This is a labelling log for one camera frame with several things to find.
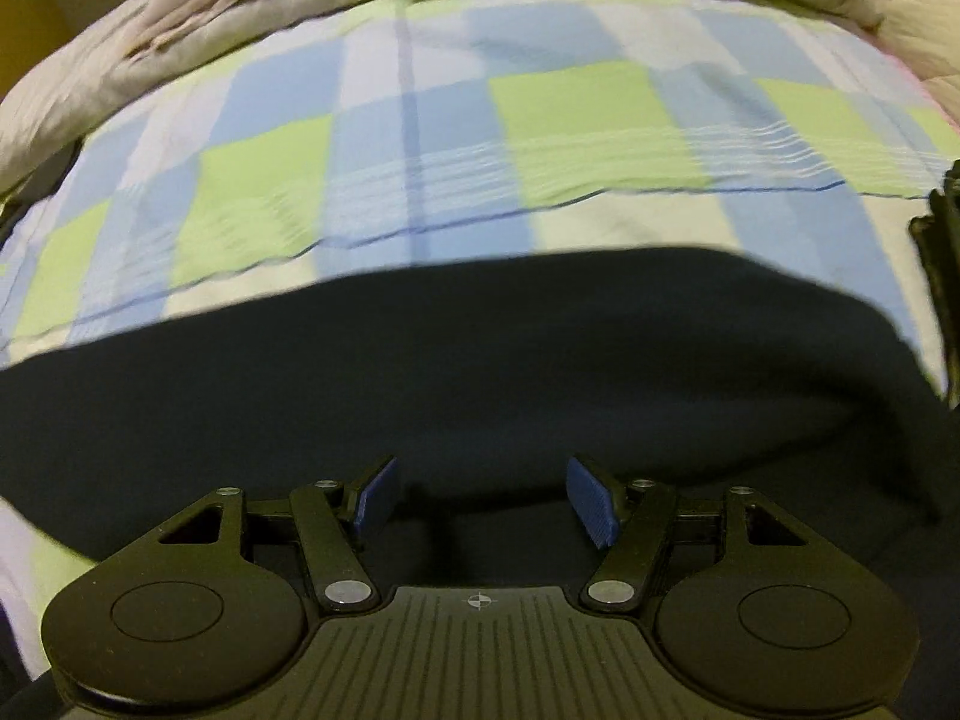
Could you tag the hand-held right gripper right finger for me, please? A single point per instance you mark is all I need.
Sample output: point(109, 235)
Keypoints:
point(589, 499)

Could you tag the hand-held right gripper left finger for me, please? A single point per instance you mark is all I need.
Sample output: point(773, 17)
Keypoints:
point(377, 495)

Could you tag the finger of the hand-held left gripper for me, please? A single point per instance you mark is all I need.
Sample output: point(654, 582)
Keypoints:
point(946, 255)

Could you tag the dark navy garment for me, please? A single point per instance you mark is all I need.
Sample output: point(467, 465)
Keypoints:
point(465, 360)

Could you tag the cream quilted duvet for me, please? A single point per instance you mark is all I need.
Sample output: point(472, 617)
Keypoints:
point(919, 7)

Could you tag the blue green checked bed sheet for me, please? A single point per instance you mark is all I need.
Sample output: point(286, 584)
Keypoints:
point(450, 150)

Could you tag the grey pink blanket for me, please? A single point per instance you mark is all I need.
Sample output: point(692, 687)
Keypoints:
point(225, 0)

